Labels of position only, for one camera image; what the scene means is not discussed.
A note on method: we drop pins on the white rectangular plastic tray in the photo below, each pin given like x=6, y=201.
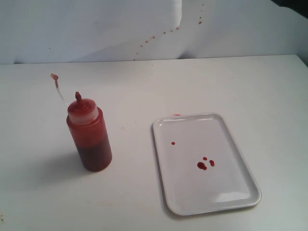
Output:
x=180, y=143

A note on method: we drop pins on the red sauce squeeze bottle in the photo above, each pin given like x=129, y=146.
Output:
x=87, y=127

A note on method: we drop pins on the red sauce drops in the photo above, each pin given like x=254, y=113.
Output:
x=202, y=164

